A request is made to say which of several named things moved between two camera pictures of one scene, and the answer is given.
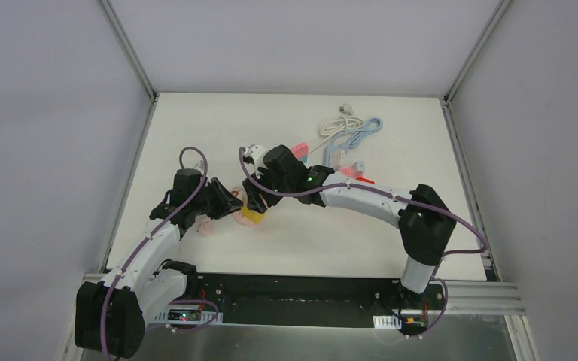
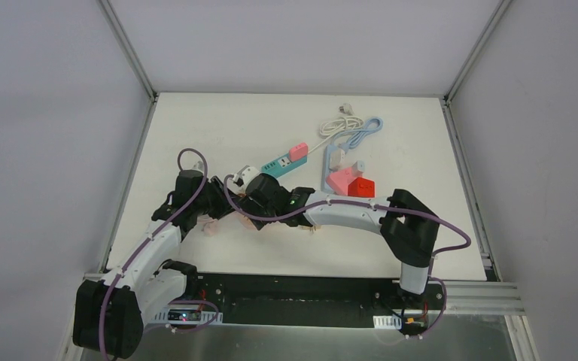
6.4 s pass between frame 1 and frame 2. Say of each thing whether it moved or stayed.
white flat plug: stayed
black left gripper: stayed
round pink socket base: stayed
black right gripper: moved
